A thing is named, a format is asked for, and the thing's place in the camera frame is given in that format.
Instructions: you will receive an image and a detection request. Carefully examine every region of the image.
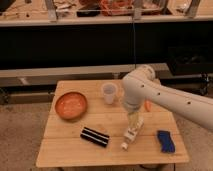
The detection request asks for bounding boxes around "thin black hanging cable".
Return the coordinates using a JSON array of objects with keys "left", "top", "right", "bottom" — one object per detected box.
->
[{"left": 131, "top": 16, "right": 138, "bottom": 71}]

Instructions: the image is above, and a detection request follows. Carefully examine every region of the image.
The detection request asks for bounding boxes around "long wooden shelf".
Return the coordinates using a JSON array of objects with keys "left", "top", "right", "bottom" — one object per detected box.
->
[{"left": 0, "top": 0, "right": 213, "bottom": 27}]

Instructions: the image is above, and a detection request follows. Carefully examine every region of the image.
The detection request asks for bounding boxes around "wooden slat table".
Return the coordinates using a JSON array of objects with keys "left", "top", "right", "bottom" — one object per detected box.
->
[{"left": 36, "top": 80, "right": 189, "bottom": 167}]

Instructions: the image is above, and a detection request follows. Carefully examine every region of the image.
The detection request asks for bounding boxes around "orange carrot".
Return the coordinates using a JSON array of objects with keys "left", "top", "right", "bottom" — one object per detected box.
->
[{"left": 144, "top": 100, "right": 152, "bottom": 112}]

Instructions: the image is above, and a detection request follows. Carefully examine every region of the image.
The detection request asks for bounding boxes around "blue sponge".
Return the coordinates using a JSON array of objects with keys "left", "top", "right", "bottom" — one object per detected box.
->
[{"left": 157, "top": 130, "right": 175, "bottom": 153}]

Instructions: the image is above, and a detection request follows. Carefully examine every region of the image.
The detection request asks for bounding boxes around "black white striped block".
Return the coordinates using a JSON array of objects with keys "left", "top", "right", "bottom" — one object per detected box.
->
[{"left": 80, "top": 127, "right": 109, "bottom": 147}]

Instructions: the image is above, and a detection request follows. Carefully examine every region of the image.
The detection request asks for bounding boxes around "orange wooden bowl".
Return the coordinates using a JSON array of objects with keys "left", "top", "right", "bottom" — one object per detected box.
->
[{"left": 55, "top": 92, "right": 87, "bottom": 120}]

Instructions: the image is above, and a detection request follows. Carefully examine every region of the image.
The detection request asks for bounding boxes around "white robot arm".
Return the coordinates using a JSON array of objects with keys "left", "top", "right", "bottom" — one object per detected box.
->
[{"left": 122, "top": 65, "right": 213, "bottom": 132}]

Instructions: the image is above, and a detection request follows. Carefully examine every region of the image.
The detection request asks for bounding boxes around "white plastic bottle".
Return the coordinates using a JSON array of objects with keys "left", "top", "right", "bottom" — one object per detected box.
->
[{"left": 121, "top": 116, "right": 144, "bottom": 150}]

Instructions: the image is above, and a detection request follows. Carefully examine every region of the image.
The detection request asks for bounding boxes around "low grey bench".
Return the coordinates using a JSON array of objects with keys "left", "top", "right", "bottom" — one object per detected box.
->
[{"left": 0, "top": 62, "right": 170, "bottom": 88}]

